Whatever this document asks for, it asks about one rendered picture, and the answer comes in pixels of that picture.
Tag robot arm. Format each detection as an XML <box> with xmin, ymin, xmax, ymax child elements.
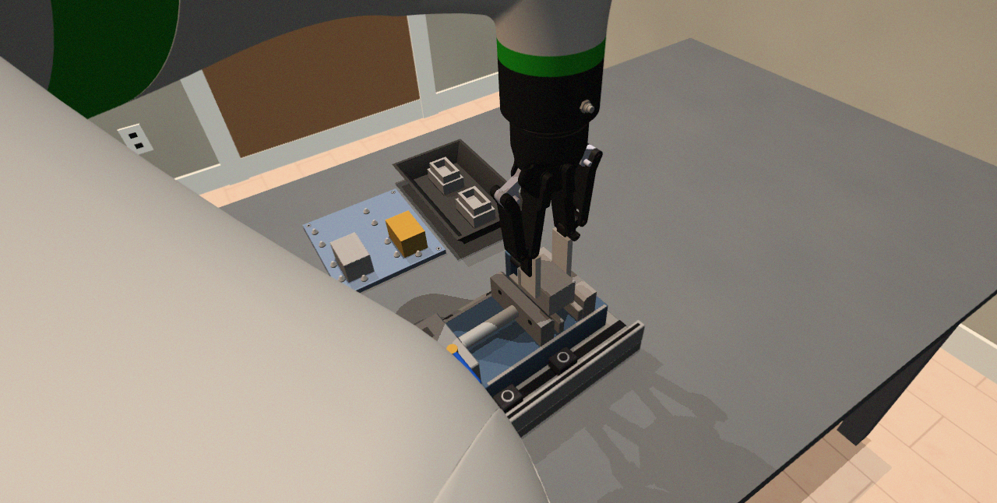
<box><xmin>0</xmin><ymin>0</ymin><xmax>612</xmax><ymax>503</ymax></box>

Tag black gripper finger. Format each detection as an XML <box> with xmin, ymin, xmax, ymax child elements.
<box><xmin>490</xmin><ymin>168</ymin><xmax>556</xmax><ymax>299</ymax></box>
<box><xmin>551</xmin><ymin>143</ymin><xmax>603</xmax><ymax>277</ymax></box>

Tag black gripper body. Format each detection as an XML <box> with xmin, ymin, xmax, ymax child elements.
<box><xmin>509</xmin><ymin>123</ymin><xmax>589</xmax><ymax>199</ymax></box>

